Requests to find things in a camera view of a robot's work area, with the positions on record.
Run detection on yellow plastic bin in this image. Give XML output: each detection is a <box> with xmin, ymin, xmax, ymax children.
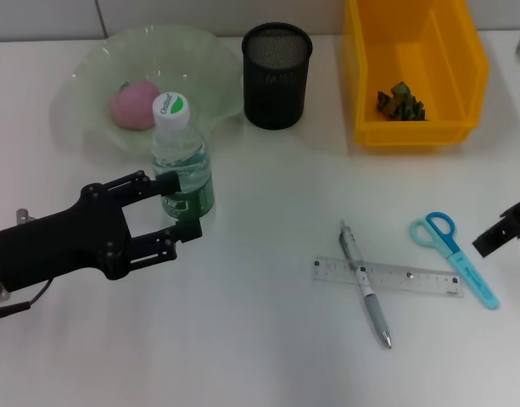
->
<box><xmin>343</xmin><ymin>0</ymin><xmax>491</xmax><ymax>149</ymax></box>

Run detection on pink toy peach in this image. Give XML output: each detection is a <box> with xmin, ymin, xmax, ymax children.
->
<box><xmin>110</xmin><ymin>80</ymin><xmax>161</xmax><ymax>131</ymax></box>

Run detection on clear plastic ruler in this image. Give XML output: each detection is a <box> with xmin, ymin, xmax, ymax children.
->
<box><xmin>312</xmin><ymin>255</ymin><xmax>464</xmax><ymax>300</ymax></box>

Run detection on green glass fruit plate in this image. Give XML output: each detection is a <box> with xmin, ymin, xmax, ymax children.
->
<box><xmin>51</xmin><ymin>25</ymin><xmax>246</xmax><ymax>164</ymax></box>

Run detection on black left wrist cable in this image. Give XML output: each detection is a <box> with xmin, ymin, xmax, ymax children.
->
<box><xmin>0</xmin><ymin>277</ymin><xmax>53</xmax><ymax>324</ymax></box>

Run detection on black mesh pen holder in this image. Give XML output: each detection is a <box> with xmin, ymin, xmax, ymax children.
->
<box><xmin>241</xmin><ymin>21</ymin><xmax>314</xmax><ymax>131</ymax></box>

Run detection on blue scissors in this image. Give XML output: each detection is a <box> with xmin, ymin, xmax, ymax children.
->
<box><xmin>409</xmin><ymin>211</ymin><xmax>500</xmax><ymax>310</ymax></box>

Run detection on clear water bottle green label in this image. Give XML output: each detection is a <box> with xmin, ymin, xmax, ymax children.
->
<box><xmin>151</xmin><ymin>92</ymin><xmax>215</xmax><ymax>222</ymax></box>

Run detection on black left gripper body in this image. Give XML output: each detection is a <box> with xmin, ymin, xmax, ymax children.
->
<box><xmin>0</xmin><ymin>182</ymin><xmax>133</xmax><ymax>293</ymax></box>

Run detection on grey white ballpoint pen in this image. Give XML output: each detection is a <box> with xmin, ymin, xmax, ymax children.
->
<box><xmin>338</xmin><ymin>219</ymin><xmax>393</xmax><ymax>350</ymax></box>

